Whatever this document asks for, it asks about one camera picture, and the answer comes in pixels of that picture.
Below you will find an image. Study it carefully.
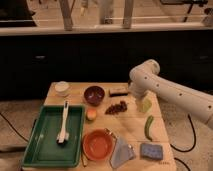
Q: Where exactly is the black cable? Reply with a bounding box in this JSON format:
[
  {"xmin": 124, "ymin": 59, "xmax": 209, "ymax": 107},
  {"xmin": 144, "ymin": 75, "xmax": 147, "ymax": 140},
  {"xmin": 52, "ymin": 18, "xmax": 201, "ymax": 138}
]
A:
[{"xmin": 170, "ymin": 114, "xmax": 198, "ymax": 154}]

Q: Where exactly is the green plastic tray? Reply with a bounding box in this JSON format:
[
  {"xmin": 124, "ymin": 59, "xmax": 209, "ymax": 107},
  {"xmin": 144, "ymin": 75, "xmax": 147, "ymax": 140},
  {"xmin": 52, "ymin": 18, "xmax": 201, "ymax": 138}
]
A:
[{"xmin": 22, "ymin": 106, "xmax": 84, "ymax": 168}]

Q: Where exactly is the brown block eraser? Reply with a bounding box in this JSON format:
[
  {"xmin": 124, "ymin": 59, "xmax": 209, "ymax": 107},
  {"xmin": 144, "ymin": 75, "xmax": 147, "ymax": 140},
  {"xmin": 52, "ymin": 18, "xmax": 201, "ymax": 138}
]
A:
[{"xmin": 109, "ymin": 88, "xmax": 128, "ymax": 97}]

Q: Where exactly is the dark purple bowl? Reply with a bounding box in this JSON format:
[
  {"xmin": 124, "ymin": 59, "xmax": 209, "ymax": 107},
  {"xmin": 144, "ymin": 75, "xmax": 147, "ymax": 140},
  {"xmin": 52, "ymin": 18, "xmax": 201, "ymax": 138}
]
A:
[{"xmin": 84, "ymin": 86, "xmax": 105, "ymax": 106}]

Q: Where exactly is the orange bowl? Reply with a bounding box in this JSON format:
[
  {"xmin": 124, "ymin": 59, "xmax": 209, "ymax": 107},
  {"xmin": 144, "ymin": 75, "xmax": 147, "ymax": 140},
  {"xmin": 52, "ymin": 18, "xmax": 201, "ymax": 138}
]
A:
[{"xmin": 82, "ymin": 129, "xmax": 114, "ymax": 161}]

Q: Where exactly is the green chili pepper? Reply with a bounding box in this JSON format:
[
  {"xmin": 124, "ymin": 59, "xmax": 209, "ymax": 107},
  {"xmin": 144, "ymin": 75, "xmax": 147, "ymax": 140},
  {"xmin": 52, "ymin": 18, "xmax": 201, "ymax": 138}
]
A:
[{"xmin": 144, "ymin": 115, "xmax": 154, "ymax": 141}]

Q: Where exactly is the white dish brush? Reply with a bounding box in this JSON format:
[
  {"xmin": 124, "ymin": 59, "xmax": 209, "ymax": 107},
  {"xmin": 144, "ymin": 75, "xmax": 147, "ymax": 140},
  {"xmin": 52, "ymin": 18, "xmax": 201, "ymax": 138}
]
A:
[{"xmin": 57, "ymin": 102, "xmax": 69, "ymax": 144}]

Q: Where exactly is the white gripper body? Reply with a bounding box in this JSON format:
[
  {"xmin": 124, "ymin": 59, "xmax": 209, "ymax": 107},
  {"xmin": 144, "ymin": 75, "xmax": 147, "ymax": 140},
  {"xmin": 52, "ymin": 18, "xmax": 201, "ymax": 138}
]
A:
[{"xmin": 136, "ymin": 96, "xmax": 152, "ymax": 113}]

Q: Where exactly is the blue sponge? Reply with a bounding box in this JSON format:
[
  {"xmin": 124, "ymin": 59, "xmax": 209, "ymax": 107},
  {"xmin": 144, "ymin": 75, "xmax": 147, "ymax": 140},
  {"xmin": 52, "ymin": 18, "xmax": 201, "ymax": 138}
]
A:
[{"xmin": 140, "ymin": 143, "xmax": 163, "ymax": 160}]

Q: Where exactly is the orange peach fruit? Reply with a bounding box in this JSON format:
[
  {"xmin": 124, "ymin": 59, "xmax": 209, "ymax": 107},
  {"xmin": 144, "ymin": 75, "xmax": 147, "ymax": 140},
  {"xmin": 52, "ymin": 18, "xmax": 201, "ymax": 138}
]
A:
[{"xmin": 86, "ymin": 109, "xmax": 97, "ymax": 121}]

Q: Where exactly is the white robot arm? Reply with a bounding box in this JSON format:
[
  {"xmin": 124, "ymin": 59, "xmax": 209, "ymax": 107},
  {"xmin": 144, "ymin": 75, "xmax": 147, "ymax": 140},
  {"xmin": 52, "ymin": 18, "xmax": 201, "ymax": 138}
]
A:
[{"xmin": 129, "ymin": 59, "xmax": 213, "ymax": 130}]

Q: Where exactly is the white small cup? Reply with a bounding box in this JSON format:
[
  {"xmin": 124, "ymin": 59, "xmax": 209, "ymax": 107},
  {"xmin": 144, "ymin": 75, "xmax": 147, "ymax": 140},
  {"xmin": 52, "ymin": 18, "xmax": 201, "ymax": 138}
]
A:
[{"xmin": 54, "ymin": 81, "xmax": 69, "ymax": 97}]

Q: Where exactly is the dark red grape bunch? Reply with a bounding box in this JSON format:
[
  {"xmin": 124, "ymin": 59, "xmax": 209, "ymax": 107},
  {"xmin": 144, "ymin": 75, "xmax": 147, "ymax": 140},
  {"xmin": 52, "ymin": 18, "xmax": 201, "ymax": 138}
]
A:
[{"xmin": 105, "ymin": 101, "xmax": 127, "ymax": 115}]

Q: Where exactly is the wooden pencil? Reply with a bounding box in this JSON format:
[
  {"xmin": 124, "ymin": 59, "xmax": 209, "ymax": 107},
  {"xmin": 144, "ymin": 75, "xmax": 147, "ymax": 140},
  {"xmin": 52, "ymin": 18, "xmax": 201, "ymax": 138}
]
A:
[{"xmin": 82, "ymin": 154, "xmax": 87, "ymax": 167}]

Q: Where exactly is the grey folded cloth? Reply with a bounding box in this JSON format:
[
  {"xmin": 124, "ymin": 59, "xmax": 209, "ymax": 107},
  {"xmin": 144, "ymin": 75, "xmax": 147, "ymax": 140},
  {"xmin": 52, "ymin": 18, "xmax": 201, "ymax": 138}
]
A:
[{"xmin": 110, "ymin": 137, "xmax": 136, "ymax": 169}]

